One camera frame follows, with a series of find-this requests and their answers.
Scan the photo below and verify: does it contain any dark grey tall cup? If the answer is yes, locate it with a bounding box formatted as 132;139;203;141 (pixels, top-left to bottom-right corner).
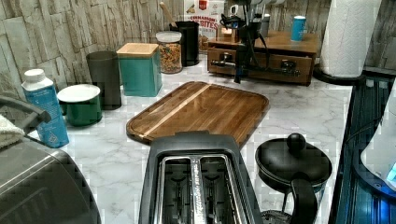
86;50;121;110

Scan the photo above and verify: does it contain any black paper towel base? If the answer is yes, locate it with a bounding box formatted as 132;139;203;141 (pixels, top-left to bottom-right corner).
313;63;365;86

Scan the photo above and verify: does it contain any white folded towel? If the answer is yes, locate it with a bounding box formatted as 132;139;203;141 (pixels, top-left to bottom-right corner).
0;116;24;148

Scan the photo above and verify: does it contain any cinnamon bites cereal box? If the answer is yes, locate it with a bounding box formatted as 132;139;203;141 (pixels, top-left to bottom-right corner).
183;0;225;51

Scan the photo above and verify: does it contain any white paper towel roll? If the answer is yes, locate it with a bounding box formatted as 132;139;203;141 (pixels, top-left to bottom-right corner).
320;0;382;77

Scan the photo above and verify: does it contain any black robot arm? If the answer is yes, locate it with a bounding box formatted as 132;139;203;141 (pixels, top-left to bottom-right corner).
210;0;300;83

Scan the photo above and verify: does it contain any blue can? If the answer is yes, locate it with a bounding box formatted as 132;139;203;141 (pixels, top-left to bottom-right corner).
290;16;306;41

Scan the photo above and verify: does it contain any wooden cutting board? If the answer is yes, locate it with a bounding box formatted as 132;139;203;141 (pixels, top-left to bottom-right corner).
126;81;270;146

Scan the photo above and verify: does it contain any teal square canister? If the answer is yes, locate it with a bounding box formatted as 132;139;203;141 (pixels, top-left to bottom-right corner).
117;43;162;97

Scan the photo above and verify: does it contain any blue water carton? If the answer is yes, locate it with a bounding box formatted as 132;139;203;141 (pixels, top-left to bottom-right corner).
21;69;69;148

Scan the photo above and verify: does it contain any wooden drawer cabinet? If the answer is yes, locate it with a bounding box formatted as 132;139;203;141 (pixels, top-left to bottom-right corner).
207;31;318;74

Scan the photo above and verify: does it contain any wooden spoon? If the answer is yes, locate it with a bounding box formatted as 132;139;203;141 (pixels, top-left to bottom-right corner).
159;2;177;28

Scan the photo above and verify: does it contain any black utensil holder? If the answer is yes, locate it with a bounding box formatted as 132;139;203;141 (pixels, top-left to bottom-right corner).
170;21;199;67

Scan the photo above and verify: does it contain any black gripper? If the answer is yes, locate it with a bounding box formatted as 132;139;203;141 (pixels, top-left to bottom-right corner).
210;21;301;84

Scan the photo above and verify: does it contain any glass cereal jar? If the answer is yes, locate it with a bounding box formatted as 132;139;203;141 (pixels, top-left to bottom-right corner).
156;31;182;74

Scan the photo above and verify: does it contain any stainless steel appliance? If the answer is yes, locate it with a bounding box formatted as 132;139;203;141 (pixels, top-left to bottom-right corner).
1;96;102;224

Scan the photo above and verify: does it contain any wooden drawer front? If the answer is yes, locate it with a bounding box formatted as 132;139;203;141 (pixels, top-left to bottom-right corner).
207;48;313;86

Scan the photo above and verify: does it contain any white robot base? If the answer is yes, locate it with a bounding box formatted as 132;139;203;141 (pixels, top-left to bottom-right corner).
354;85;396;200

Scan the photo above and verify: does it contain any black toaster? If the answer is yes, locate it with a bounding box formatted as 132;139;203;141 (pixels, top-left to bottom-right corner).
138;132;262;224

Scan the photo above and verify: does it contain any grey can on cabinet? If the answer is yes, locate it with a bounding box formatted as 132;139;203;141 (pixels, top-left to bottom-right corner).
261;14;271;37

